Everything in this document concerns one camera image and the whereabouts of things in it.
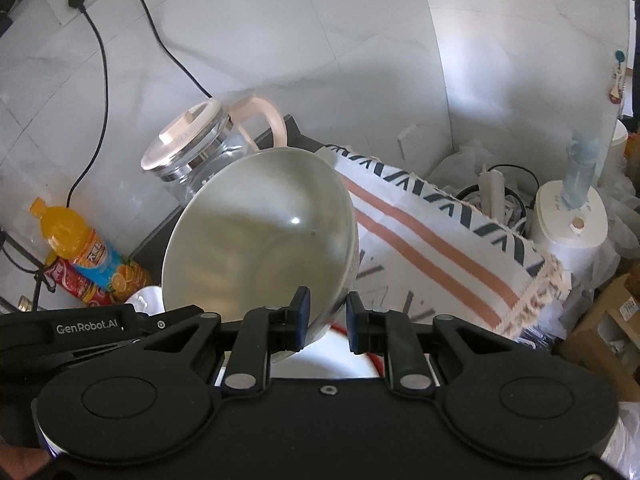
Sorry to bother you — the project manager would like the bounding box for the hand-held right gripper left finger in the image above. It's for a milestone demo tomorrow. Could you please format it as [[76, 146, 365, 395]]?
[[142, 286, 312, 394]]

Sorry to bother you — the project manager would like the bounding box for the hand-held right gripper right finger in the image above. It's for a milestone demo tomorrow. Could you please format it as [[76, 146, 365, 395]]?
[[346, 291, 511, 394]]

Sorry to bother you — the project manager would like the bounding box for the white plate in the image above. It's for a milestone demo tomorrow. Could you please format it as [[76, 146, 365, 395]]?
[[125, 285, 386, 382]]

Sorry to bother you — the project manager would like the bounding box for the red plate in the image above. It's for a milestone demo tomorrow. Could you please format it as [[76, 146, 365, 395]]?
[[327, 326, 388, 377]]

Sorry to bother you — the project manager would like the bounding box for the white ceramic bowl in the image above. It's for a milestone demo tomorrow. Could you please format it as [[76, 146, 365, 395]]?
[[161, 147, 360, 362]]

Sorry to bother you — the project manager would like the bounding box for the person's left hand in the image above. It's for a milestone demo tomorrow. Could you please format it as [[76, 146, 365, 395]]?
[[0, 444, 51, 480]]

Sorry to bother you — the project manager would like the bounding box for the red drink can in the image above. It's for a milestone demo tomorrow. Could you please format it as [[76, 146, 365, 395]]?
[[42, 254, 120, 307]]

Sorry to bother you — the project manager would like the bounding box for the orange juice bottle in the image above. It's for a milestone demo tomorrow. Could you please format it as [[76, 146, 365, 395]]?
[[29, 197, 152, 295]]

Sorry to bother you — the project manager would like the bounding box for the patterned white tablecloth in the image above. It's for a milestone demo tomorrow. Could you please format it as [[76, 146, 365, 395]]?
[[312, 144, 573, 341]]

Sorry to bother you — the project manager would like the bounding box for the white power strip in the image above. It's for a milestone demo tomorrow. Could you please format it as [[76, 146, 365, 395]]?
[[477, 169, 508, 223]]

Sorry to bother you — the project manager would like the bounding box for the white plastic bag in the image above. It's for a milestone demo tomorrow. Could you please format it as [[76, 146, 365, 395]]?
[[427, 139, 501, 186]]

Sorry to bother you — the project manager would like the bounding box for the glass kettle with cream lid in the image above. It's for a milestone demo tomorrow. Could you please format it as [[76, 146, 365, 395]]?
[[140, 96, 288, 201]]

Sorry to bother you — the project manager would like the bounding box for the white countertop appliance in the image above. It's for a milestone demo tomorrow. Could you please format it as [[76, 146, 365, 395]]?
[[529, 130, 609, 283]]

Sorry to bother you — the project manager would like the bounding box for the cardboard box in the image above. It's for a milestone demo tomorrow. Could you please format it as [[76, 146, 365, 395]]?
[[557, 274, 640, 402]]

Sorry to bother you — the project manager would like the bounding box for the small hanging tool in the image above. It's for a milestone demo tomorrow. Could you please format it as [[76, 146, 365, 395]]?
[[608, 50, 627, 107]]

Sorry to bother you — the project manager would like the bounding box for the black coiled cable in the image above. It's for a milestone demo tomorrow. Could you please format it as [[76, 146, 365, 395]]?
[[454, 162, 542, 241]]

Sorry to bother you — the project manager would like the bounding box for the black plug with cable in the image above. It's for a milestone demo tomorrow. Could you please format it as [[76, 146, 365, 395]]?
[[65, 0, 111, 208], [112, 0, 213, 98]]

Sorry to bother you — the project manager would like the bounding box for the white wall socket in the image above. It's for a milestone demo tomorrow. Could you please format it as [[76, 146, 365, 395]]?
[[46, 0, 102, 27]]

